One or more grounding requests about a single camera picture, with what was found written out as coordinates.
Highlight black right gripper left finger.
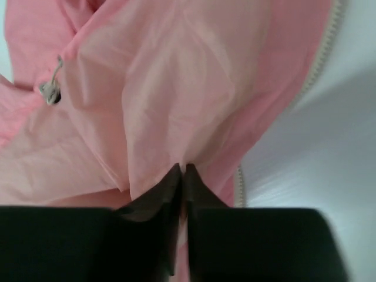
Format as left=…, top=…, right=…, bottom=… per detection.
left=1, top=164, right=182, bottom=281

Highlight pink zip-up jacket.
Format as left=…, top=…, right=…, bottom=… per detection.
left=1, top=1, right=344, bottom=281

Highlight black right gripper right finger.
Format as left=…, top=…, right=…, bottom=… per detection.
left=183, top=164, right=349, bottom=281

